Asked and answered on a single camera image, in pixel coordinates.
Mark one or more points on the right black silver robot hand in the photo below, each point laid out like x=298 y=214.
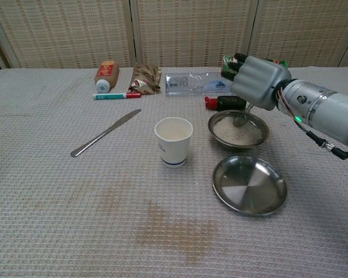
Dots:
x=258 y=81

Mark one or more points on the empty steel plate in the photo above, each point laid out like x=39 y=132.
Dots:
x=249 y=188

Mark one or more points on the brown gold snack packet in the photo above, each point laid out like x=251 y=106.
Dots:
x=145 y=79

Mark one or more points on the white rice heap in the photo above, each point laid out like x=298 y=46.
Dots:
x=243 y=134

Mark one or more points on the white paper cup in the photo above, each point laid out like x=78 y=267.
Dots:
x=174 y=147

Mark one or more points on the steel bowl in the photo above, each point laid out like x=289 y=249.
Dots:
x=220 y=144

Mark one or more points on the small metal spoon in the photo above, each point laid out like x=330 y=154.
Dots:
x=239 y=121

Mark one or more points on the bamboo folding screen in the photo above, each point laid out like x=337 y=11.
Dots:
x=177 y=29

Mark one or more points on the green white red tube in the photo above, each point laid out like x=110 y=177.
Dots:
x=113 y=96

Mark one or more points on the white woven tablecloth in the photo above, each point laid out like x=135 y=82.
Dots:
x=75 y=202

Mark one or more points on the black red-capped sauce bottle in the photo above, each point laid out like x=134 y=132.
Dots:
x=229 y=102

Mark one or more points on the clear plastic water bottle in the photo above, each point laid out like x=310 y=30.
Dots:
x=191 y=84

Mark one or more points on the metal table knife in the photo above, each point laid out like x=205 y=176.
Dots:
x=104 y=133

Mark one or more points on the brown orange sauce bottle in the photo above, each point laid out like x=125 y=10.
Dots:
x=105 y=73

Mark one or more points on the green chips can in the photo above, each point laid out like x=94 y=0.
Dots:
x=227 y=62

